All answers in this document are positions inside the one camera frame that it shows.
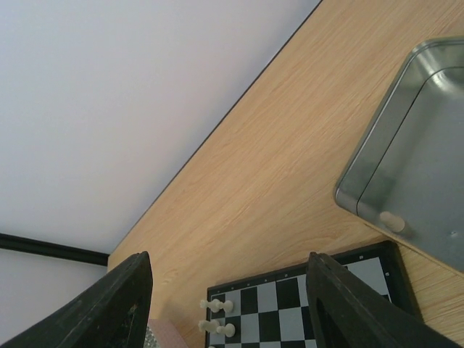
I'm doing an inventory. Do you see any white rook chess piece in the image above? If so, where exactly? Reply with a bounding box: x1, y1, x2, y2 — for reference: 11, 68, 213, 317
199, 299, 222, 312

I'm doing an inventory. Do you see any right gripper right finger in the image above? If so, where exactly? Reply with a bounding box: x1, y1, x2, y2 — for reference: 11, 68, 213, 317
307, 252, 459, 347

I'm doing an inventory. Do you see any gold tin box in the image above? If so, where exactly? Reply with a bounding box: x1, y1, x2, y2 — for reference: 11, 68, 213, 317
334, 36, 463, 272

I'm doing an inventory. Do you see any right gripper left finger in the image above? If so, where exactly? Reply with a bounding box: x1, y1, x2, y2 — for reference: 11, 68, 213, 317
2, 252, 152, 347

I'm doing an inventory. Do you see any white knight chess piece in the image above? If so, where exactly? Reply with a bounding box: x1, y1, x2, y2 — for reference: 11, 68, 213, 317
198, 319, 220, 334

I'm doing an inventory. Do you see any white pawn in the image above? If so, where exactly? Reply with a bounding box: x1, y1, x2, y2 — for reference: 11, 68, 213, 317
216, 323, 236, 338
221, 300, 233, 313

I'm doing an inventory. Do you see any black silver chess board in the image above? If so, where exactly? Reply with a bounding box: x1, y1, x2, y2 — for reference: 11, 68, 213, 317
204, 241, 422, 347

